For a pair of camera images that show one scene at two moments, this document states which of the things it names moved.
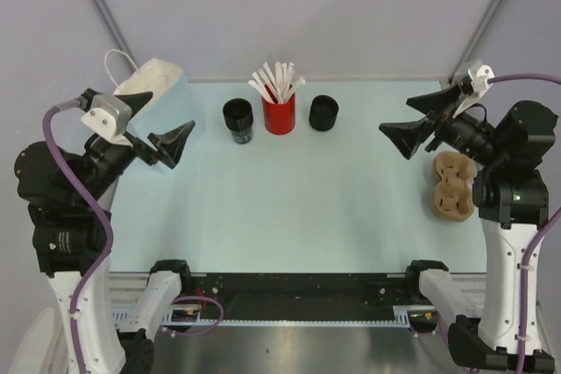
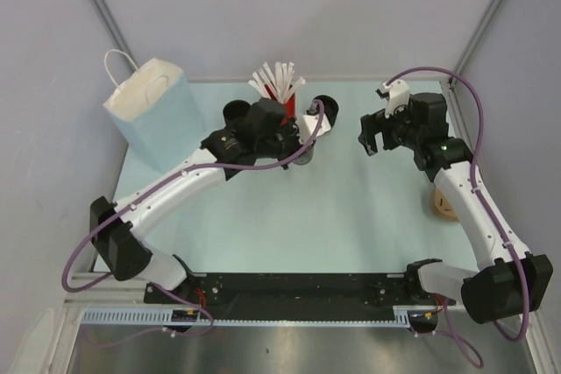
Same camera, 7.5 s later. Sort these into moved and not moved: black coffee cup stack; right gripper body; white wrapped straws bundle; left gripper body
Moved: left gripper body; right gripper body
Not moved: white wrapped straws bundle; black coffee cup stack
